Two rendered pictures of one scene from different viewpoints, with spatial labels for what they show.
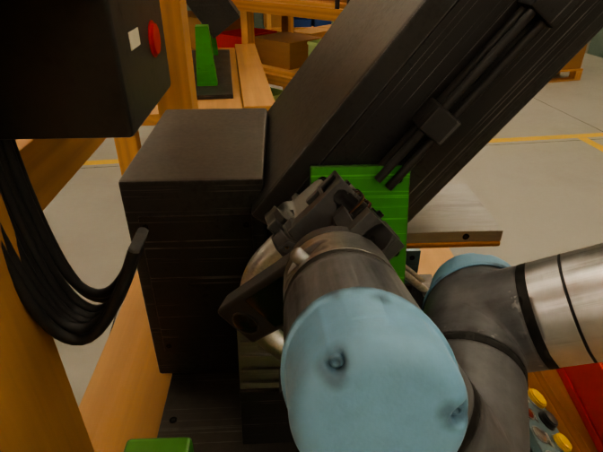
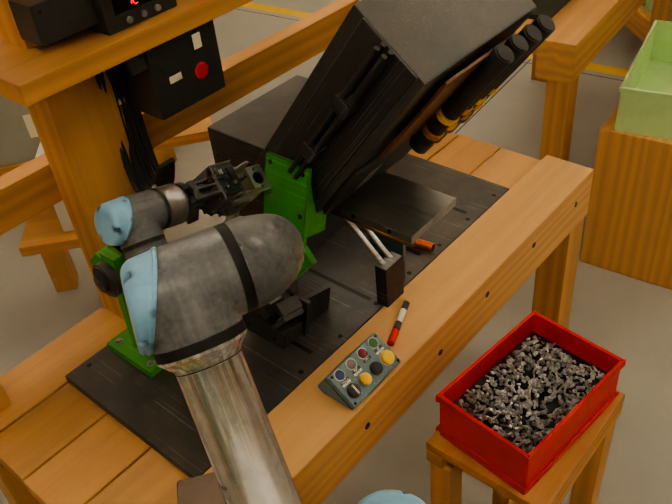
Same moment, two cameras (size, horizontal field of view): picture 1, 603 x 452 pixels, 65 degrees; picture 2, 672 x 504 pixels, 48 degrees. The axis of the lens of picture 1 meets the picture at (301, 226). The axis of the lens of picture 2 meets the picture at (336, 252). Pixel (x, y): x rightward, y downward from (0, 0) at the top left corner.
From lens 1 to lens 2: 1.21 m
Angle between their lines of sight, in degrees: 39
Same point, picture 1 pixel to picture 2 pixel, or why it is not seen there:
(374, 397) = (102, 217)
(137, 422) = not seen: hidden behind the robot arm
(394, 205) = (300, 189)
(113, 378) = not seen: hidden behind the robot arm
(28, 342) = (126, 189)
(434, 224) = (379, 215)
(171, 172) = (232, 129)
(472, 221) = (404, 224)
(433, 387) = (110, 220)
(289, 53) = not seen: outside the picture
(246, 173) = (261, 142)
